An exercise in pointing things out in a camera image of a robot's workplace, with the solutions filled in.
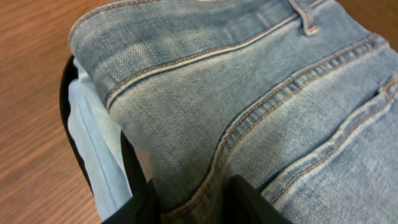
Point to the light blue folded garment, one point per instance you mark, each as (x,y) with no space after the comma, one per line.
(98,142)

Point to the light blue denim jeans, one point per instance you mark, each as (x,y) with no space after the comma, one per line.
(294,96)

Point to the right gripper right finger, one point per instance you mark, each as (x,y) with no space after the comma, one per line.
(244,205)

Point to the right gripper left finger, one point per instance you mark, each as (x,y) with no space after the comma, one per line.
(142,208)

